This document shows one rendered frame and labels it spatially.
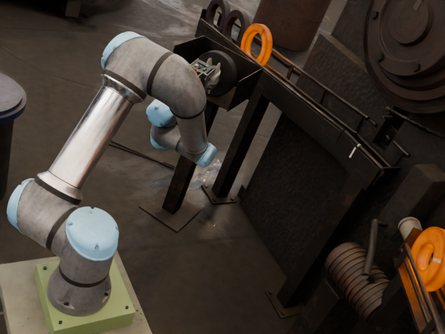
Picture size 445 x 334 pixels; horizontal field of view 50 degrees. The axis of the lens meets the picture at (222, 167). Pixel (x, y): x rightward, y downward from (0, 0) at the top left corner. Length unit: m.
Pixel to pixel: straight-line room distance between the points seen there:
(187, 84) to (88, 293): 0.53
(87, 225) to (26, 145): 1.20
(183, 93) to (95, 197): 1.01
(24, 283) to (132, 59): 0.62
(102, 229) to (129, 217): 0.90
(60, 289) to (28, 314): 0.12
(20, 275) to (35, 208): 0.26
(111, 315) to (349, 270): 0.66
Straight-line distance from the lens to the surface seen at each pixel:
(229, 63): 1.65
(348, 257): 1.44
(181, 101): 1.14
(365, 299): 1.40
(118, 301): 1.27
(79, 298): 1.19
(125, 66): 1.14
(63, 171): 1.15
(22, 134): 2.32
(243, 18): 2.17
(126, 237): 1.92
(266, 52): 2.00
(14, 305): 1.30
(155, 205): 2.08
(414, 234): 1.33
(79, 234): 1.08
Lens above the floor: 1.35
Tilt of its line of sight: 33 degrees down
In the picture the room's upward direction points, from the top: 23 degrees clockwise
